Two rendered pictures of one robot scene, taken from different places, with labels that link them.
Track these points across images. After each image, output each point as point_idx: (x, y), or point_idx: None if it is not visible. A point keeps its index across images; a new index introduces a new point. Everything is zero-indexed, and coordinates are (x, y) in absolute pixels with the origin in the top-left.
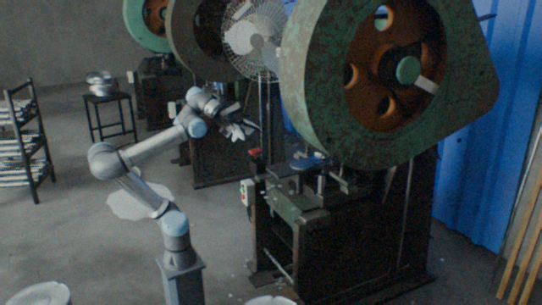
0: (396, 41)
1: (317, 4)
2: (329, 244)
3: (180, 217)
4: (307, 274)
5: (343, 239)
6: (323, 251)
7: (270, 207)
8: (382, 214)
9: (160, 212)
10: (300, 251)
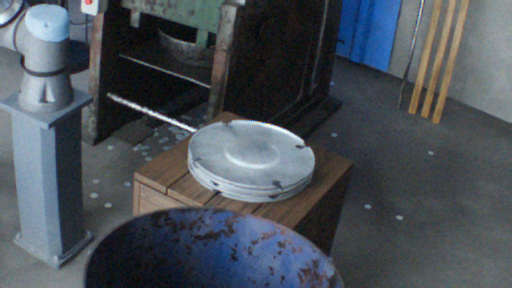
0: None
1: None
2: (258, 44)
3: (56, 10)
4: (232, 96)
5: (271, 36)
6: (251, 55)
7: (133, 10)
8: (307, 1)
9: (14, 10)
10: (232, 52)
